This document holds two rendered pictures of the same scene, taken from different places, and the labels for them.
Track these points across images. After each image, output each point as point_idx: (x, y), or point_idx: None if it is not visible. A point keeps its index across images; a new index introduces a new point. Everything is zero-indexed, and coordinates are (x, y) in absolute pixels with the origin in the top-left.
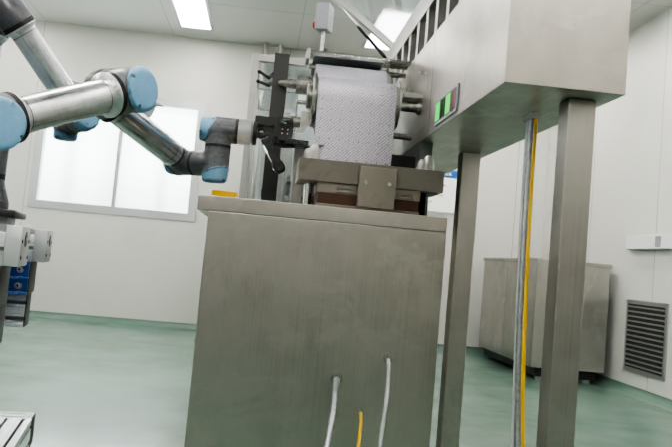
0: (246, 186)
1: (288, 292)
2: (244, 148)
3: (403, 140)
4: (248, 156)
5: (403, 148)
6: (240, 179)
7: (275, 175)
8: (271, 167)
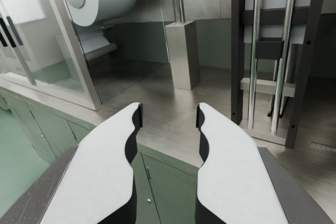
0: (90, 78)
1: None
2: (70, 39)
3: None
4: (78, 46)
5: (330, 7)
6: (82, 74)
7: (303, 98)
8: (304, 92)
